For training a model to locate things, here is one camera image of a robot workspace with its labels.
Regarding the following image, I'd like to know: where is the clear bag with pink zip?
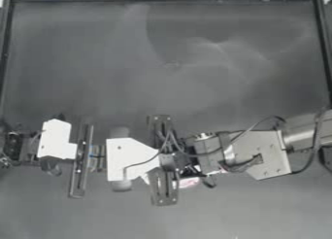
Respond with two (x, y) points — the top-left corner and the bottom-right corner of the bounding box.
(177, 176), (203, 189)

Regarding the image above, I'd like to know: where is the gripper's white camera mount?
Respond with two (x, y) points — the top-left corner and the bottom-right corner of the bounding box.
(36, 119), (79, 160)
(105, 137), (163, 183)

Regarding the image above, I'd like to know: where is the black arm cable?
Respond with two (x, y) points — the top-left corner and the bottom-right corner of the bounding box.
(288, 108), (331, 175)

